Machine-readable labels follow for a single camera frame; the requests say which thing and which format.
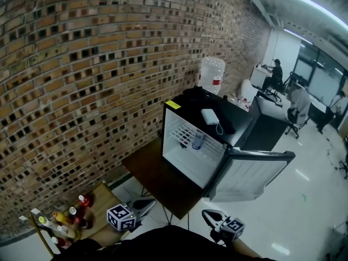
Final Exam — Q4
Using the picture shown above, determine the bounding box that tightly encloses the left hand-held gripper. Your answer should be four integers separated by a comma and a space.
107, 199, 157, 232

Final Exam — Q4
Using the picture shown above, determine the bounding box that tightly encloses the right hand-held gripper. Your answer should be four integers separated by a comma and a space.
201, 209, 245, 246

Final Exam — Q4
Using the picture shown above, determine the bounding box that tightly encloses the black mini fridge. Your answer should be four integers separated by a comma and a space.
160, 87, 296, 203

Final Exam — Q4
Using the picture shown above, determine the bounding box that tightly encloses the clear bottle with blue label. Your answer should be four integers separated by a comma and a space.
191, 129, 206, 151

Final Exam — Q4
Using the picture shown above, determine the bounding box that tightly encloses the clear plastic bottle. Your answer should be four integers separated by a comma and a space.
56, 225, 76, 239

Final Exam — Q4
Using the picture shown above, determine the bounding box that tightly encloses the white bottle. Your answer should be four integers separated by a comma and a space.
38, 215, 58, 229

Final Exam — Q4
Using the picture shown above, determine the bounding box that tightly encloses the person's right forearm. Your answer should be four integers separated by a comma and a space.
231, 239, 262, 259

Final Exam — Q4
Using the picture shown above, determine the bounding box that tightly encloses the dark brown side table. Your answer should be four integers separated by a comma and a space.
121, 139, 207, 225

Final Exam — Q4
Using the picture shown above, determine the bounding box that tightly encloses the wooden cart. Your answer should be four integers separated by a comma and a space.
28, 182, 136, 257

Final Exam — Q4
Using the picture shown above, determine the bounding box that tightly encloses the person's black clothing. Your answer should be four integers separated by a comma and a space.
51, 225, 275, 261

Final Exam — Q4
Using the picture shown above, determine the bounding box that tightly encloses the white power bank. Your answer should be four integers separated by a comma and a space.
200, 108, 220, 126

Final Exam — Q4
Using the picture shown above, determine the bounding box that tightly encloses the black desk grey top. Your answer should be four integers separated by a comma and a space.
244, 95, 291, 152

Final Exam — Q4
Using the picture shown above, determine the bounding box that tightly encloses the office chair with jacket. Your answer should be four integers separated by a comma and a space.
284, 87, 311, 140

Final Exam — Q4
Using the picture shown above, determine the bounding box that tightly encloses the white plastic bag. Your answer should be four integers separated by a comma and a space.
240, 79, 258, 100

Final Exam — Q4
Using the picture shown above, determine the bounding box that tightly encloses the black office chair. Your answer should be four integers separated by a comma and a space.
265, 82, 284, 103

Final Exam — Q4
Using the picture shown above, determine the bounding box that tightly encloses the large clear water jug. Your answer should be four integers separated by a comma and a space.
197, 57, 226, 96

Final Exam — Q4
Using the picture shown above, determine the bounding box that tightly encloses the grey jacket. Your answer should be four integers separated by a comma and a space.
289, 87, 311, 125

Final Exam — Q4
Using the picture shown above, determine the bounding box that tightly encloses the black low desk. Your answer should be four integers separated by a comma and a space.
308, 102, 335, 132

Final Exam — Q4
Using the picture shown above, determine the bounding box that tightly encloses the white cabinet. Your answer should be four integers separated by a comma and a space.
250, 64, 269, 86

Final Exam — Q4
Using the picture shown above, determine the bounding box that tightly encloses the short ceiling light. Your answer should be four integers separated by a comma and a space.
284, 28, 313, 45

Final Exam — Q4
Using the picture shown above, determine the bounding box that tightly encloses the long ceiling light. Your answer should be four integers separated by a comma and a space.
278, 0, 348, 28

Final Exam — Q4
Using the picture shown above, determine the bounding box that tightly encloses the white wire fridge shelf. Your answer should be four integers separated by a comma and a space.
170, 125, 225, 157

